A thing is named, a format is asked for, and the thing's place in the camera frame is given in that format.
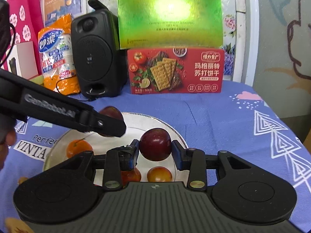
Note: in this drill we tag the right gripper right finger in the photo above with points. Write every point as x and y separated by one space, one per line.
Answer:
193 160

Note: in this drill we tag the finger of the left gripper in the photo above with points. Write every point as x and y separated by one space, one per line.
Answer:
93 123

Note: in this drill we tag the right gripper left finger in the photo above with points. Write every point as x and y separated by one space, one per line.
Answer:
119 159

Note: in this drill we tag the dark red plum back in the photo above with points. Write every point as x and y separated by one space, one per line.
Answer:
111 123

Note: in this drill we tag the dark red plum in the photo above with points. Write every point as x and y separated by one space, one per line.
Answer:
155 145
111 123

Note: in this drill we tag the red cherry tomato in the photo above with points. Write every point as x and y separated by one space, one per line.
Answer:
133 175

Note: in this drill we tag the orange tangerine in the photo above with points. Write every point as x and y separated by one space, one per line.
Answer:
77 146

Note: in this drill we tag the dark red plum front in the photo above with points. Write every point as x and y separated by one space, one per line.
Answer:
155 145

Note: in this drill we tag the brownish orange tomato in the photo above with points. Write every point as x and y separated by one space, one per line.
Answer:
159 174

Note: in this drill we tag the brown longan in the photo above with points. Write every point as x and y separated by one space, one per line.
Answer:
22 179

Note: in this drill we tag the person's left hand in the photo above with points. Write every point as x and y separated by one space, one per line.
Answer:
9 141

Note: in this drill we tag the light green shoe box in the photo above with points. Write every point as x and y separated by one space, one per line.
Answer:
38 80

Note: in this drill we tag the white ceramic plate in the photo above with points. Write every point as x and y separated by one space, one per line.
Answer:
137 125

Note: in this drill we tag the white coffee cup box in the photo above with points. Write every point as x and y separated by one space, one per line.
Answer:
21 61

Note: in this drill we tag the black speaker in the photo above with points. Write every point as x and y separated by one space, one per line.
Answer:
99 62

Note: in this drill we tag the orange paper cup package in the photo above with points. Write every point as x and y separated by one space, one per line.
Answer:
56 54

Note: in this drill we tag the pink paper bag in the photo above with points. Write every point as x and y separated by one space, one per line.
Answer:
26 17

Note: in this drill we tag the red cracker box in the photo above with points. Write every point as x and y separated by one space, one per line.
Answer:
175 70

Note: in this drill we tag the shiny green gift box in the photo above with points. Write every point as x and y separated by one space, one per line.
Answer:
160 23

